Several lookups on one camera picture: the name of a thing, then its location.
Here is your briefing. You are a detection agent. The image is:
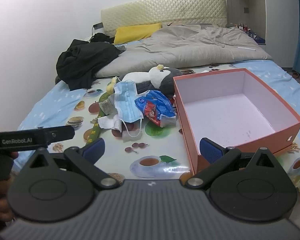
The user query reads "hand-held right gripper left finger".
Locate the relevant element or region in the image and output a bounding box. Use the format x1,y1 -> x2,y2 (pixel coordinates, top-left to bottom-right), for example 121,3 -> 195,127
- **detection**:
27,137 -> 120,190

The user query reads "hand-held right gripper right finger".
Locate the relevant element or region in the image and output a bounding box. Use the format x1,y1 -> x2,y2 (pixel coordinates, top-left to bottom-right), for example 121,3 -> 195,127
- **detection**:
185,137 -> 278,190

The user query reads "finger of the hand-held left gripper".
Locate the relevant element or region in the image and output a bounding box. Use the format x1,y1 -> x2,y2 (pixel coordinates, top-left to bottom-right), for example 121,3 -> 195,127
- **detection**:
48,126 -> 75,145

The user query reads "orange cardboard box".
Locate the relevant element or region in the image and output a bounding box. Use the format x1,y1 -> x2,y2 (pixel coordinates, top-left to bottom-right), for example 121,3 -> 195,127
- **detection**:
173,68 -> 300,177

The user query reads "blue face mask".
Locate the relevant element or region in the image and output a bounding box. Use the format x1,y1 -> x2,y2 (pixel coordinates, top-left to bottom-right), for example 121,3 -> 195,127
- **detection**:
114,80 -> 144,138

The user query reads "blue snack bag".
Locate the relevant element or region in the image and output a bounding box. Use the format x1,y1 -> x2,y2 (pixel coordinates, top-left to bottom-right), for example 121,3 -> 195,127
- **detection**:
134,90 -> 177,127

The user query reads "person's left hand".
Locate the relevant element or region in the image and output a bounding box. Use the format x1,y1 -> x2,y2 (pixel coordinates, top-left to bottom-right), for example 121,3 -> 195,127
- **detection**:
0,152 -> 19,222

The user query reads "white tissue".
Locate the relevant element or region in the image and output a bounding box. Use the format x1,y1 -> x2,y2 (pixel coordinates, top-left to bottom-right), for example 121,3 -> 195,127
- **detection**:
97,114 -> 120,130

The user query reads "light blue bed sheet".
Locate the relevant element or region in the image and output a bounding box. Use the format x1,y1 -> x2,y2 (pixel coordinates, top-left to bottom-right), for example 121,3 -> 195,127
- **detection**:
16,60 -> 300,130

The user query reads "black clothing pile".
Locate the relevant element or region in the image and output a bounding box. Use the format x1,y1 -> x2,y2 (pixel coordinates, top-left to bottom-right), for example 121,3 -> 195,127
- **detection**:
56,39 -> 127,91

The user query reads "grey white penguin plush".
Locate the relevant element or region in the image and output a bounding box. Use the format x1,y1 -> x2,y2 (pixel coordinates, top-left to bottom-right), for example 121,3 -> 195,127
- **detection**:
107,65 -> 184,96

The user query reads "small black cloth bundle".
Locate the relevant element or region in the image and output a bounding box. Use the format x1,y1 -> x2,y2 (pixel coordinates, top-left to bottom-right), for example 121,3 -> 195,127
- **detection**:
90,32 -> 115,44

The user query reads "grey duvet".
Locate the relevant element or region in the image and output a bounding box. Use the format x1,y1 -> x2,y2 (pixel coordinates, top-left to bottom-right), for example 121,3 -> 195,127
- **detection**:
95,25 -> 274,78

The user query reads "dark blue box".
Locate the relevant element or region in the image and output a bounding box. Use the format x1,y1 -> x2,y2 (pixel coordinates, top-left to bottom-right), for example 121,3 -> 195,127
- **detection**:
250,34 -> 266,45

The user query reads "yellow pillow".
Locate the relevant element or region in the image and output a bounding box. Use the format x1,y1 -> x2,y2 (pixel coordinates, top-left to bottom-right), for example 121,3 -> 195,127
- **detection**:
113,23 -> 163,45

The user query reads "row of small bottles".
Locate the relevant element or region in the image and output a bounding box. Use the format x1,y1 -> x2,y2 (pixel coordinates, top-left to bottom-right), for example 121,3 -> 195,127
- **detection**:
231,23 -> 253,34

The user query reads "white wardrobe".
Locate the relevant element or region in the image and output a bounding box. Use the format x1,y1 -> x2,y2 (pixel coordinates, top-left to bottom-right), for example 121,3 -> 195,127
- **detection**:
225,0 -> 300,45

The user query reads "cream quilted headboard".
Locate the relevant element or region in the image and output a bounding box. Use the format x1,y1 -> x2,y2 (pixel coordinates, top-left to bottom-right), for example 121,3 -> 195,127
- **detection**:
101,0 -> 227,34

